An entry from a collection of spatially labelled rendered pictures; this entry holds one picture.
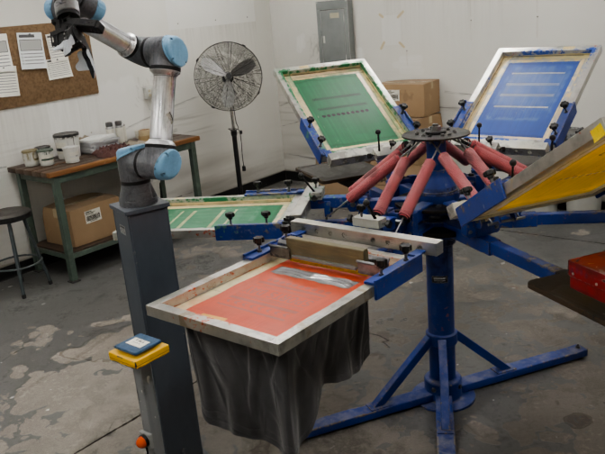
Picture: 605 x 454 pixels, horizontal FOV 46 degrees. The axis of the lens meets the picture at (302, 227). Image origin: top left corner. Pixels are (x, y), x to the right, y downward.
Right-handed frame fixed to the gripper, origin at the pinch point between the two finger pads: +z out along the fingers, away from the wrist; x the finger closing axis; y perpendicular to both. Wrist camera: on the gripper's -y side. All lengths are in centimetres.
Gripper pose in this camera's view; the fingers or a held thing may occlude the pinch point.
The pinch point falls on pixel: (82, 67)
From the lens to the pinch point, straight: 233.5
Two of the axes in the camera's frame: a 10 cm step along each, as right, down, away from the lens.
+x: -2.9, -2.6, -9.2
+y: -9.3, 3.1, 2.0
